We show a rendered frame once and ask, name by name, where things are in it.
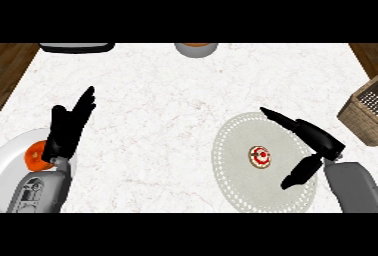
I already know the red and white cupcake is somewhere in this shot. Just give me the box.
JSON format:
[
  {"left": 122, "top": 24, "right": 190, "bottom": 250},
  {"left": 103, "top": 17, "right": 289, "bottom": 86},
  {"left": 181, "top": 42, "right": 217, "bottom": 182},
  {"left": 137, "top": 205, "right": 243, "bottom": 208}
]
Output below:
[{"left": 246, "top": 145, "right": 273, "bottom": 170}]

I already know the grey bowl with orange content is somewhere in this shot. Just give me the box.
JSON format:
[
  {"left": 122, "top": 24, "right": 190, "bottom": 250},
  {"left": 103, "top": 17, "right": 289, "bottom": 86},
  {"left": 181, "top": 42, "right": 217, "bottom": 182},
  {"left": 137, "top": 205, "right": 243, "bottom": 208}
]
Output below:
[{"left": 174, "top": 42, "right": 220, "bottom": 59}]

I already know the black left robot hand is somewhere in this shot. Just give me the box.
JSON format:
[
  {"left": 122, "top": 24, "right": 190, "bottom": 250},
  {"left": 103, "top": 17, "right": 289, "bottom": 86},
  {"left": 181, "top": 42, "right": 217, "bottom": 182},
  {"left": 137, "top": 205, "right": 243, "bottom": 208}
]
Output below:
[{"left": 39, "top": 85, "right": 97, "bottom": 164}]

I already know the brown wicker basket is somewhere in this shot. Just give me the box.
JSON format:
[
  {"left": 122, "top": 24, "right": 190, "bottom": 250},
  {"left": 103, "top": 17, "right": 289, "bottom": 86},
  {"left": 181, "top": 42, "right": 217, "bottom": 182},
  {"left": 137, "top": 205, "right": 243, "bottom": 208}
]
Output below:
[{"left": 335, "top": 75, "right": 378, "bottom": 148}]

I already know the orange fruit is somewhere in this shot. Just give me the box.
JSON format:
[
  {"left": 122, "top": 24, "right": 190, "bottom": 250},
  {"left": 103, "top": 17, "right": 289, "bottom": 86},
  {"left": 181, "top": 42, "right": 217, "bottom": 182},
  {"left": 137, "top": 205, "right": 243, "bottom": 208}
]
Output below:
[{"left": 23, "top": 139, "right": 56, "bottom": 173}]

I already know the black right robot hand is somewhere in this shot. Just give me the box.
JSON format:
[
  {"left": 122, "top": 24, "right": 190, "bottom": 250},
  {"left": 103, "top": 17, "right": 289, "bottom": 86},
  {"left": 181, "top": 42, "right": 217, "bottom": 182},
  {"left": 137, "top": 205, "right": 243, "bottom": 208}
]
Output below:
[{"left": 258, "top": 106, "right": 347, "bottom": 191}]

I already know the white plate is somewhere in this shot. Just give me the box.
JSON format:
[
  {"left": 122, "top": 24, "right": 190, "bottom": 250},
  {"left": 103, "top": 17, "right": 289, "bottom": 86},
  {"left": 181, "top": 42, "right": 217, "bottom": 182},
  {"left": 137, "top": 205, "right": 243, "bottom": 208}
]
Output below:
[{"left": 0, "top": 127, "right": 78, "bottom": 214}]

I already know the round white lace placemat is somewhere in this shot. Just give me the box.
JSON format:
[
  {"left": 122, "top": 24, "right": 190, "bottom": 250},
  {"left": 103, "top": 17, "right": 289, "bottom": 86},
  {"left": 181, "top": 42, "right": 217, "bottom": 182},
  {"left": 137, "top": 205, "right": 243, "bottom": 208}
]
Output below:
[{"left": 211, "top": 111, "right": 319, "bottom": 214}]

